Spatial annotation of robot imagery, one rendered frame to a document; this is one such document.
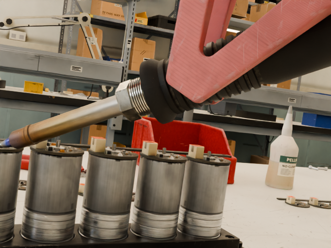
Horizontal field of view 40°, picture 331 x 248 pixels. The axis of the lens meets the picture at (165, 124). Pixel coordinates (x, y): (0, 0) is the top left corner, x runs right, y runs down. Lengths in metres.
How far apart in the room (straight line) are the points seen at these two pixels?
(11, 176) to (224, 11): 0.11
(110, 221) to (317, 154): 5.99
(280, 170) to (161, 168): 0.34
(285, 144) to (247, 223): 0.20
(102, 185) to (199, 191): 0.06
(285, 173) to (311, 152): 5.56
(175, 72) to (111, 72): 2.38
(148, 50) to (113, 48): 0.48
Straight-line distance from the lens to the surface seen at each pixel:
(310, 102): 3.20
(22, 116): 4.59
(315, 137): 3.35
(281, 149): 0.55
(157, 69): 0.16
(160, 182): 0.23
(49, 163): 0.21
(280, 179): 0.56
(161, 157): 0.23
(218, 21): 0.18
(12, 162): 0.21
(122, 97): 0.17
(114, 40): 4.76
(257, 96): 2.94
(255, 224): 0.38
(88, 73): 2.49
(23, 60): 2.44
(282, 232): 0.37
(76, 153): 0.21
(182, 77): 0.15
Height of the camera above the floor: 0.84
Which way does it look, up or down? 4 degrees down
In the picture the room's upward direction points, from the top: 8 degrees clockwise
